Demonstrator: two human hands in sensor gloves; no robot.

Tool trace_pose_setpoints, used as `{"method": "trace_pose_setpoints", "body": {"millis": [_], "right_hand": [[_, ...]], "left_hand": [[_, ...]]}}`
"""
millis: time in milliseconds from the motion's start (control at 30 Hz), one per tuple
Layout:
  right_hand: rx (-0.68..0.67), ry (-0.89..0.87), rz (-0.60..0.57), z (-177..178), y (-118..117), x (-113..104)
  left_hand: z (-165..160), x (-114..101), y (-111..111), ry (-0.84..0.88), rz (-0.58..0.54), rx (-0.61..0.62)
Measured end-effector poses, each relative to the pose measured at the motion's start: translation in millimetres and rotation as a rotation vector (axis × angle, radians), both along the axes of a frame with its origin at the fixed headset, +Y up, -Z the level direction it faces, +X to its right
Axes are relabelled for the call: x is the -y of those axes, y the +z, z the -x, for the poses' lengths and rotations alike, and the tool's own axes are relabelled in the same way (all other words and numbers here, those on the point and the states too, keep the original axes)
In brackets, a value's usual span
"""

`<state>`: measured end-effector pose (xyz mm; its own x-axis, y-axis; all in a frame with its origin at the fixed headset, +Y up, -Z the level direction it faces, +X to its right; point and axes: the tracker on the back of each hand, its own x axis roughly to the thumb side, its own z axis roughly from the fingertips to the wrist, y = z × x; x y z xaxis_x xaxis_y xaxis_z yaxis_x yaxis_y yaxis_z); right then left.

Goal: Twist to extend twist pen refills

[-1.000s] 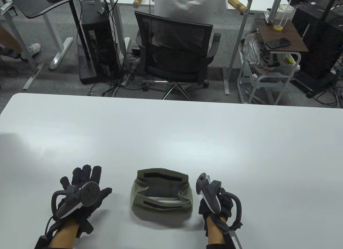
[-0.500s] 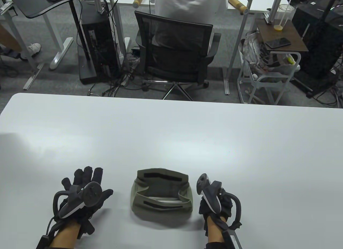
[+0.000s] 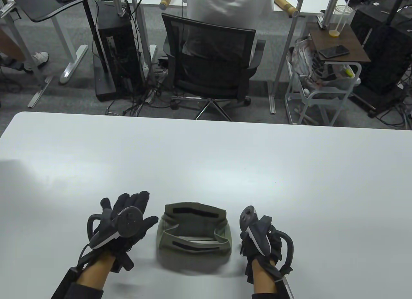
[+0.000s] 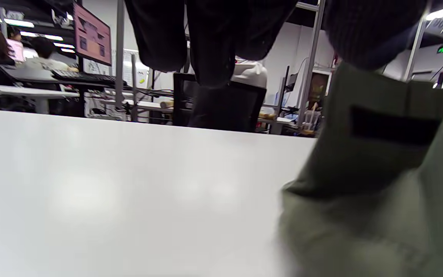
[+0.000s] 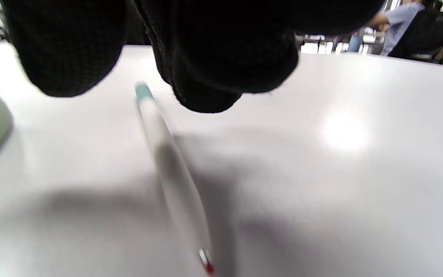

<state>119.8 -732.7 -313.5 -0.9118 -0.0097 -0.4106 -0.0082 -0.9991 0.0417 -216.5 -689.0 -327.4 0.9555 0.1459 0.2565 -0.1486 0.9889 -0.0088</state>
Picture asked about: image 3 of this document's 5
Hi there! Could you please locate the person's left hand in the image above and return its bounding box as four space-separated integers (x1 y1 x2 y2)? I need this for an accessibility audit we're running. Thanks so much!
92 191 159 272

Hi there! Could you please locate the person's right hand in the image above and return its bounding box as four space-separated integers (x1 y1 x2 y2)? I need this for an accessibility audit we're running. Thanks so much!
240 227 285 284

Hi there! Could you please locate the olive green fabric pen pouch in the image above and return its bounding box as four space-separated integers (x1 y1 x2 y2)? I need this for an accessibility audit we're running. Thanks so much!
156 202 233 264

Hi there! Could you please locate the grey right forearm sensor box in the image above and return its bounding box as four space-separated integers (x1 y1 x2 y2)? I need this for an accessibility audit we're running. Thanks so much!
275 275 295 299

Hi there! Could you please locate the black left forearm sensor box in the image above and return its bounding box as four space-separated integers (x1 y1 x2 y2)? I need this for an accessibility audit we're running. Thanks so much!
51 267 81 299

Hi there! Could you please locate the person's right forearm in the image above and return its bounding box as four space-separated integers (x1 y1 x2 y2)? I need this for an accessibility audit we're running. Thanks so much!
250 273 292 299

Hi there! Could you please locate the grey left hand controller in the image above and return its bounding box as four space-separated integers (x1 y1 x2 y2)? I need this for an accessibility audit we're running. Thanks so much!
86 206 144 249

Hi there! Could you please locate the white desk leg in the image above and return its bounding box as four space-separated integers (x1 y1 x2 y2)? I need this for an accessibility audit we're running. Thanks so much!
51 17 89 84

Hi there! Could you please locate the black computer tower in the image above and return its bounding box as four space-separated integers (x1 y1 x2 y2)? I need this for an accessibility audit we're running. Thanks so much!
97 3 146 94

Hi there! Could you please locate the black mesh office chair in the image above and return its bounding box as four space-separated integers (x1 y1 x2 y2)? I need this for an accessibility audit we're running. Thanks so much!
161 13 267 122

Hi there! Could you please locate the crumpled plastic bag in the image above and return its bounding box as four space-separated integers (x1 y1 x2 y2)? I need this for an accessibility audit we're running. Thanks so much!
287 38 361 90

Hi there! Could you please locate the black smartphone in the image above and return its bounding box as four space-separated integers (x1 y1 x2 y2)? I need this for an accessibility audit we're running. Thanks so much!
318 45 350 59

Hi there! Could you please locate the black curved standing desk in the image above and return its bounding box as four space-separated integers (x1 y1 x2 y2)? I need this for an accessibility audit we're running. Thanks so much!
12 0 117 101

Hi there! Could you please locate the brown top white side table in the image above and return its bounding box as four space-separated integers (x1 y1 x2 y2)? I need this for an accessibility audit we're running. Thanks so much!
285 22 371 126

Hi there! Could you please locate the black equipment case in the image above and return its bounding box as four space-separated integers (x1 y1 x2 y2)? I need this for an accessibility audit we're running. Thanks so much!
350 5 412 95

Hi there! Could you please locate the clear plastic cup with straw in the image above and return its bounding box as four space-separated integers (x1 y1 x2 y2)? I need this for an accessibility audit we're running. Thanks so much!
328 0 356 38

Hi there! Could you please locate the white desk with metal legs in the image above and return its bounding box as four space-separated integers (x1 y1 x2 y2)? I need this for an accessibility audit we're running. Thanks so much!
129 0 342 114

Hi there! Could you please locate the tangle of black cables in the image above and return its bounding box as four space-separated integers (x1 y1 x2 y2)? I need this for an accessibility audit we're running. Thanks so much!
106 62 181 117

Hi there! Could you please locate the grey metal desk frame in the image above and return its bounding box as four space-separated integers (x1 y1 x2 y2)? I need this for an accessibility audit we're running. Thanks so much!
0 0 55 108

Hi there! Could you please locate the aluminium frame post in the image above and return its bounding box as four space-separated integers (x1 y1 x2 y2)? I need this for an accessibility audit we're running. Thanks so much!
110 0 126 17

